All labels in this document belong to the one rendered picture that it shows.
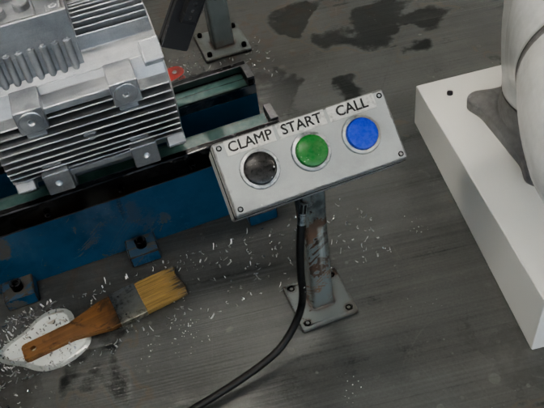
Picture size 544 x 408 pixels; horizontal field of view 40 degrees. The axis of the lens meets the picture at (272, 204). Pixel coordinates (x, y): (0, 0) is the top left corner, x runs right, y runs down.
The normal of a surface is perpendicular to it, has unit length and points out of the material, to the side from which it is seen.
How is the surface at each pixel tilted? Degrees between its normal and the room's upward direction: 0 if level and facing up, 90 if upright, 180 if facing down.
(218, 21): 90
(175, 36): 90
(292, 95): 0
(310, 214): 90
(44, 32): 90
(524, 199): 4
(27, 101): 0
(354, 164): 38
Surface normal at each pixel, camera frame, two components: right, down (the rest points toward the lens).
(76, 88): -0.11, -0.66
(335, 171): 0.13, -0.11
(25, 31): 0.33, 0.68
